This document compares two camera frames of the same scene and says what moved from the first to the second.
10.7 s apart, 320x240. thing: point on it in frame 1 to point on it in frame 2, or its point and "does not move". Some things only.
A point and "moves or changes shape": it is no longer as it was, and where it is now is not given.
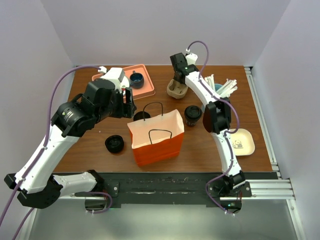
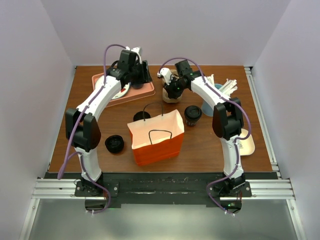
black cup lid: x=193 y=112 does not move
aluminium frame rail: x=249 y=74 does not move
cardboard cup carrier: x=176 y=89 moves or changes shape
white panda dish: x=243 y=142 does not move
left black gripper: x=127 y=109 to x=145 y=73
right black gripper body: x=176 y=78 to x=175 y=87
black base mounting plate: x=169 y=188 does not move
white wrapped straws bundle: x=225 y=91 does not move
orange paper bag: x=158 y=138 does not move
